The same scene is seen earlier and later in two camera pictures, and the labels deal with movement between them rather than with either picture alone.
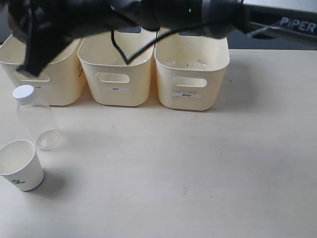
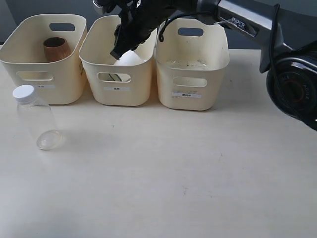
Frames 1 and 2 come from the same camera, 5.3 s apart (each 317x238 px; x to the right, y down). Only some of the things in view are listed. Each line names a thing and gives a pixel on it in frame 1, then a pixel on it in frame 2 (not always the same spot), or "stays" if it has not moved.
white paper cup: x=20 y=164 → x=129 y=59
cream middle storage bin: x=114 y=82 stays
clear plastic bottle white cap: x=36 y=119 stays
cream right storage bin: x=190 y=69 stays
